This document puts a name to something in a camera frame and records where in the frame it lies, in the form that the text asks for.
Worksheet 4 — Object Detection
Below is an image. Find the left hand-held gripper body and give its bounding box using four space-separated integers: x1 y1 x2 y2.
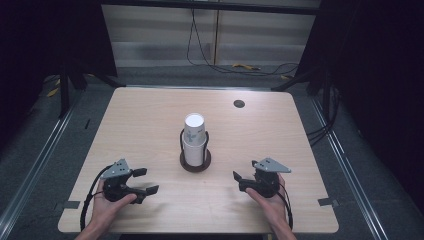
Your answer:
99 158 138 204

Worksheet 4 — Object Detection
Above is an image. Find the metal floor rail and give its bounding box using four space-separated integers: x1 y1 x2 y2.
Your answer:
0 105 76 232
309 96 390 240

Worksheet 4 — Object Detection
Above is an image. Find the printed white paper cup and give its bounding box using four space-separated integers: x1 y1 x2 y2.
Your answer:
183 112 206 147

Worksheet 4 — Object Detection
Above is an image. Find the black cable bundle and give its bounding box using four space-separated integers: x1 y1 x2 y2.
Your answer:
306 84 342 146

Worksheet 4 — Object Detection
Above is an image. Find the black metal stand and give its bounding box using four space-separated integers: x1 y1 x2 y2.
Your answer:
57 63 125 120
271 64 335 98

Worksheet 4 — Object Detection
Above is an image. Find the dark curtain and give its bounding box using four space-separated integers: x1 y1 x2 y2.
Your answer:
0 0 118 148
295 0 424 214

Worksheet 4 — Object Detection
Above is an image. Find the plain white paper cup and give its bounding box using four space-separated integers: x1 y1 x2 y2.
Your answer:
182 139 207 167

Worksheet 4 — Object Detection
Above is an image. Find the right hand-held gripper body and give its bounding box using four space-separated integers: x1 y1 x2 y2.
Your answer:
253 157 292 199

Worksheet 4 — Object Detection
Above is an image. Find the person's right hand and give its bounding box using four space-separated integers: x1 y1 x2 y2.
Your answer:
245 173 291 232

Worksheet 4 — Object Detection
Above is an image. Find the person's left hand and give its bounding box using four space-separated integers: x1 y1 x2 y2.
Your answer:
89 192 138 232

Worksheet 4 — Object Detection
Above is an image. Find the grey tape piece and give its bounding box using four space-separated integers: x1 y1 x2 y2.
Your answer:
54 200 81 211
317 197 340 208

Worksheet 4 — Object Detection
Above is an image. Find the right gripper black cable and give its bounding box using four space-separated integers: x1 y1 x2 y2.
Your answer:
277 181 294 231

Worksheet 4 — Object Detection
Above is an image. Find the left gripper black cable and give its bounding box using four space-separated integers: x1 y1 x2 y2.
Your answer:
79 164 114 233

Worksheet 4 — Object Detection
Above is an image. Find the long black floor cable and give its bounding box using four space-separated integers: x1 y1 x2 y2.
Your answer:
185 8 300 77

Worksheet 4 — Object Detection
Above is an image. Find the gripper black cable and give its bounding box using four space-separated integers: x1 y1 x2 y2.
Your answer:
277 181 294 231
79 164 114 233

